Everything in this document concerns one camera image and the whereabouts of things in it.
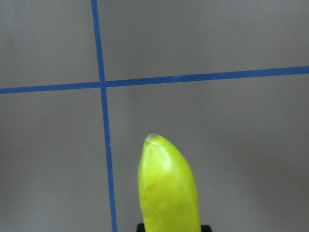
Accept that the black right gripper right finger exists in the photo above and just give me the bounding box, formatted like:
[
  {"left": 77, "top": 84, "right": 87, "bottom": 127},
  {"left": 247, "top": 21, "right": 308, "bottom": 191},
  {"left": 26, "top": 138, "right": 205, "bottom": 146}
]
[{"left": 201, "top": 225, "right": 211, "bottom": 232}]

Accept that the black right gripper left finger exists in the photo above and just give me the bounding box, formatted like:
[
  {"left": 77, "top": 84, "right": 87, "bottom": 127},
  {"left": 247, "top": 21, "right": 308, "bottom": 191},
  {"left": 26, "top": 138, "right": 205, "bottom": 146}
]
[{"left": 136, "top": 223, "right": 145, "bottom": 232}]

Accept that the yellow banana curved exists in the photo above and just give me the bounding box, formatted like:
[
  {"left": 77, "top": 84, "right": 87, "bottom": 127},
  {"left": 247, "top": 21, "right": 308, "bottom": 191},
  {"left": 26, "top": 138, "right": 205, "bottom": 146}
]
[{"left": 138, "top": 134, "right": 201, "bottom": 232}]

